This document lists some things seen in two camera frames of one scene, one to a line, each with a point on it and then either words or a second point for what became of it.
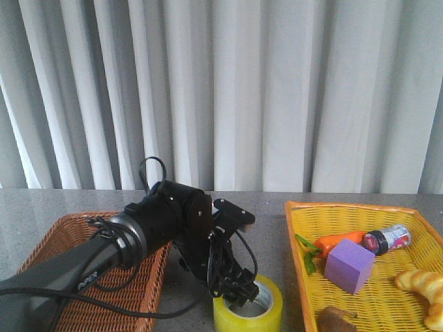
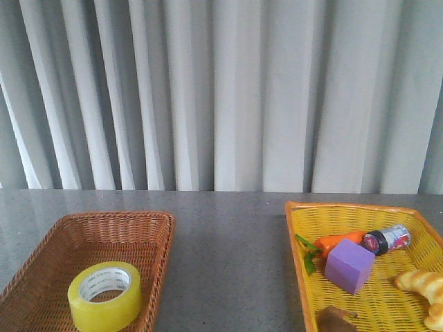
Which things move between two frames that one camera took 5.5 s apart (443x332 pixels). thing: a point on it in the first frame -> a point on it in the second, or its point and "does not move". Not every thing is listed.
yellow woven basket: [380, 305] does not move
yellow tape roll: [264, 314] -> [104, 297]
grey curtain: [280, 96] does not move
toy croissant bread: [429, 284] does not move
